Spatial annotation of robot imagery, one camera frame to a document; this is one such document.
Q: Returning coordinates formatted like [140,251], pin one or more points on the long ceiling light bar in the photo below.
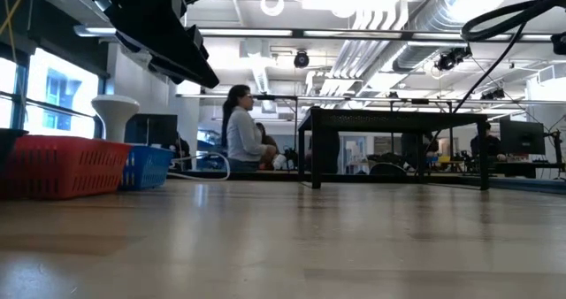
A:
[309,32]

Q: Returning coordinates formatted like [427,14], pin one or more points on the white mushroom lamp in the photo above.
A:
[115,113]

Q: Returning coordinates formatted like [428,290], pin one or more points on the blue plastic basket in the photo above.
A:
[148,168]

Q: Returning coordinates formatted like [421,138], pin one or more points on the black ceiling spotlight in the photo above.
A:
[301,59]

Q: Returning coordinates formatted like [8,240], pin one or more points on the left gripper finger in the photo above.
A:
[194,71]

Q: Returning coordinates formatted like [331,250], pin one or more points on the silver ventilation duct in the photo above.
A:
[442,16]

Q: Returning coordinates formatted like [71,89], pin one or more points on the bright window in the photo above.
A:
[57,95]

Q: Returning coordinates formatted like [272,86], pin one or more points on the black ceiling light cluster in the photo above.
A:
[451,58]

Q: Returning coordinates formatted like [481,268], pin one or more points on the black metal frame stand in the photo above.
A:
[283,97]

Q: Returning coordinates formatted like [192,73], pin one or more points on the black plastic bin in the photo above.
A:
[11,148]

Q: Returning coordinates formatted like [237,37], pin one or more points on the black chair back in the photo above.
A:
[387,168]

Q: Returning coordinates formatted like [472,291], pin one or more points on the red plastic basket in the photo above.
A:
[66,170]

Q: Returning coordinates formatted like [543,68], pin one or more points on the black mesh shelf riser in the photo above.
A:
[376,120]

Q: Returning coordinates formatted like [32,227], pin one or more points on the dark blue flat board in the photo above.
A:
[526,185]

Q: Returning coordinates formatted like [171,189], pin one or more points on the small white object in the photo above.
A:
[280,162]

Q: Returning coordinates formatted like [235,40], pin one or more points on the black computer monitor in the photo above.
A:
[522,137]
[155,128]

